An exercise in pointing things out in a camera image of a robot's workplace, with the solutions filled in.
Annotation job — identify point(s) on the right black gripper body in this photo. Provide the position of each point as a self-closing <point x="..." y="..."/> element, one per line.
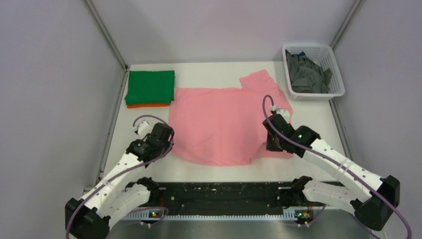
<point x="273" y="143"/>

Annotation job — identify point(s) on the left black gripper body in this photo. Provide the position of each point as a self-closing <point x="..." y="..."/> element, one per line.
<point x="165" y="146"/>

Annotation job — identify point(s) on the pink t shirt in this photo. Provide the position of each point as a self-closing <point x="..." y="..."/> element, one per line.
<point x="224" y="127"/>

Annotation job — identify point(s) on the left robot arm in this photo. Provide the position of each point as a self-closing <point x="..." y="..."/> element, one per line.
<point x="95" y="213"/>

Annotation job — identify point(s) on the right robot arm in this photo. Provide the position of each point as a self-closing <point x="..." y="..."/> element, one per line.
<point x="370" y="198"/>

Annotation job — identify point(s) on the folded orange t shirt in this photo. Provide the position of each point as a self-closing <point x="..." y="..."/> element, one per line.
<point x="147" y="105"/>

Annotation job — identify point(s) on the folded green t shirt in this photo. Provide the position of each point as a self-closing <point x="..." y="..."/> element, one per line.
<point x="146" y="87"/>

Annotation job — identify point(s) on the grey t shirt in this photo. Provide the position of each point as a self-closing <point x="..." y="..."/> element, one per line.
<point x="306" y="76"/>

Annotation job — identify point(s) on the blue garment in basket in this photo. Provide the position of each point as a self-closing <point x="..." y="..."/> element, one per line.
<point x="301" y="54"/>

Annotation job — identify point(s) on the white plastic basket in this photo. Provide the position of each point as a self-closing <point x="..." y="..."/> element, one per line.
<point x="323" y="56"/>

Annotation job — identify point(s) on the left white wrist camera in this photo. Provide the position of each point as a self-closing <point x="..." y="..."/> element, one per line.
<point x="143" y="126"/>

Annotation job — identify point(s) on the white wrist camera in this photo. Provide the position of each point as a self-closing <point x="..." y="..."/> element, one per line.
<point x="143" y="126"/>
<point x="281" y="111"/>

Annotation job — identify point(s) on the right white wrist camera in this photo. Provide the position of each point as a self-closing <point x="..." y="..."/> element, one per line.
<point x="281" y="111"/>

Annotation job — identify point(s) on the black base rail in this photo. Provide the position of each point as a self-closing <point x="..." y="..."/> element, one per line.
<point x="226" y="198"/>

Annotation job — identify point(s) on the white slotted cable duct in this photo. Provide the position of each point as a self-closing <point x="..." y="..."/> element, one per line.
<point x="287" y="215"/>

